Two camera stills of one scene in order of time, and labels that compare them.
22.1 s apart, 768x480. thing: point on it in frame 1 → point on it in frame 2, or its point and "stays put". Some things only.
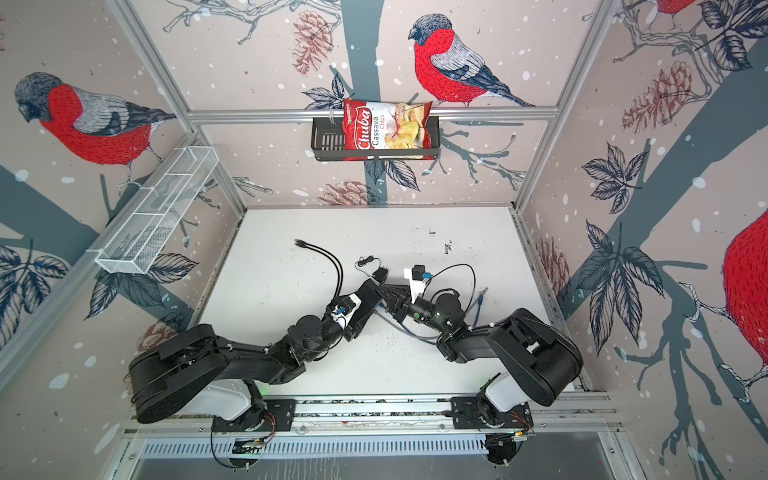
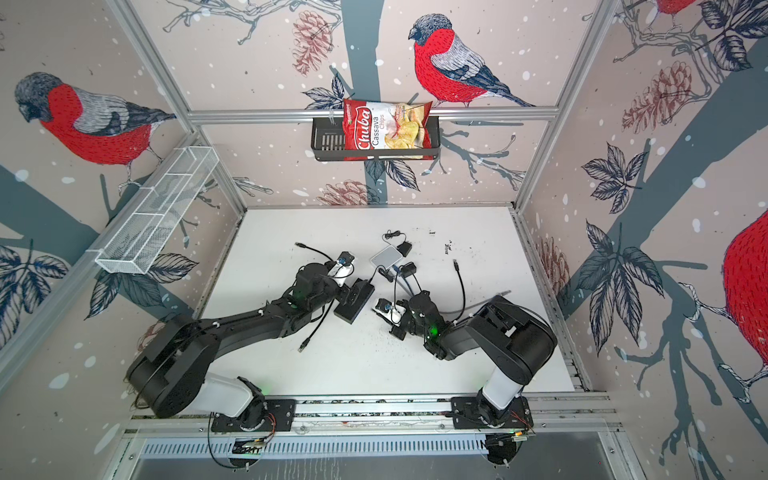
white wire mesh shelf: x=149 y=224 stays put
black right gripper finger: x=398 y=307 → x=398 y=332
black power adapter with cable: x=380 y=275 → x=405 y=247
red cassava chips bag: x=379 y=125 stays put
